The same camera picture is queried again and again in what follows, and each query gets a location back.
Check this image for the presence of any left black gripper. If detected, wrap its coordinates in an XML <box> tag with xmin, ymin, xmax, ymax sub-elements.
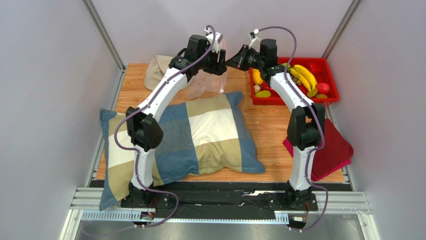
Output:
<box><xmin>197</xmin><ymin>46</ymin><xmax>228</xmax><ymax>77</ymax></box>

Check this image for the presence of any clear zip top bag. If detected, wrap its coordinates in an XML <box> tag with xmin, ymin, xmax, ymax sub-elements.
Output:
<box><xmin>183</xmin><ymin>34</ymin><xmax>227</xmax><ymax>100</ymax></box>

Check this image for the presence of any yellow lemon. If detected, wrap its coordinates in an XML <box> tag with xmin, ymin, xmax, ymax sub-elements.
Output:
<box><xmin>252</xmin><ymin>69</ymin><xmax>264</xmax><ymax>86</ymax></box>

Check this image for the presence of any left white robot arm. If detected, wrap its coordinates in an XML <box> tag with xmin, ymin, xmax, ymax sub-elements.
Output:
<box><xmin>125</xmin><ymin>32</ymin><xmax>226</xmax><ymax>206</ymax></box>

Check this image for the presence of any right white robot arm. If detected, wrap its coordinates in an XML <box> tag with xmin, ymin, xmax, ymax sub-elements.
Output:
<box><xmin>225</xmin><ymin>38</ymin><xmax>325</xmax><ymax>210</ymax></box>

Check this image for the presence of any garlic bulb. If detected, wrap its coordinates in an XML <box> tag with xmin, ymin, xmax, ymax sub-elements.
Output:
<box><xmin>253</xmin><ymin>84</ymin><xmax>262</xmax><ymax>94</ymax></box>

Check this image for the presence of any green pear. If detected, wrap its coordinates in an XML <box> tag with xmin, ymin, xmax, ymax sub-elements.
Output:
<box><xmin>281</xmin><ymin>62</ymin><xmax>291</xmax><ymax>69</ymax></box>

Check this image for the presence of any brown longan cluster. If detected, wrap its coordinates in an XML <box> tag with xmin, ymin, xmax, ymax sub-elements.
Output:
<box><xmin>290</xmin><ymin>73</ymin><xmax>302</xmax><ymax>86</ymax></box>

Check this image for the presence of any beige bucket hat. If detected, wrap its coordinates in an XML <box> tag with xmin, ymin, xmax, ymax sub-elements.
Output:
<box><xmin>143</xmin><ymin>55</ymin><xmax>173</xmax><ymax>91</ymax></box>

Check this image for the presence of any yellow banana bunch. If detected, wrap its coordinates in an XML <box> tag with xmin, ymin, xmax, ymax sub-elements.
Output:
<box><xmin>289</xmin><ymin>64</ymin><xmax>318</xmax><ymax>98</ymax></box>

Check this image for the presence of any plaid pillow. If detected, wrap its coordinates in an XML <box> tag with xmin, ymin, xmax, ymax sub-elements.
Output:
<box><xmin>99</xmin><ymin>91</ymin><xmax>266</xmax><ymax>199</ymax></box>

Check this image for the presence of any red plastic tray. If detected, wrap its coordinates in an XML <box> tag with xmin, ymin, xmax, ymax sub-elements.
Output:
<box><xmin>248</xmin><ymin>57</ymin><xmax>340</xmax><ymax>106</ymax></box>

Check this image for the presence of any folded red cloth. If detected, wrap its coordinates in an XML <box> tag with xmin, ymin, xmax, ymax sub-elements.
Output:
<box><xmin>282</xmin><ymin>118</ymin><xmax>355</xmax><ymax>182</ymax></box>

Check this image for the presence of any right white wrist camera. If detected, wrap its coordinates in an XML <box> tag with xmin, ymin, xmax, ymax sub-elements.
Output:
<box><xmin>248</xmin><ymin>29</ymin><xmax>261</xmax><ymax>51</ymax></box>

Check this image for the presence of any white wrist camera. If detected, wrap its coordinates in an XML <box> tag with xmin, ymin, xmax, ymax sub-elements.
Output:
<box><xmin>248</xmin><ymin>29</ymin><xmax>261</xmax><ymax>51</ymax></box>
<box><xmin>204</xmin><ymin>26</ymin><xmax>223</xmax><ymax>53</ymax></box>

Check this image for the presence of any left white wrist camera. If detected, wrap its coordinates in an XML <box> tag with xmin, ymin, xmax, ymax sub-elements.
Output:
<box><xmin>204</xmin><ymin>26</ymin><xmax>223</xmax><ymax>53</ymax></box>

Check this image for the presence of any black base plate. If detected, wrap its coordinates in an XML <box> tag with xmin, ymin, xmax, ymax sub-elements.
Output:
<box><xmin>88</xmin><ymin>179</ymin><xmax>354</xmax><ymax>221</ymax></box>

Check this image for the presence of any aluminium frame rail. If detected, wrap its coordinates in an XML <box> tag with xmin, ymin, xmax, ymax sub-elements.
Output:
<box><xmin>60</xmin><ymin>181</ymin><xmax>380</xmax><ymax>240</ymax></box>

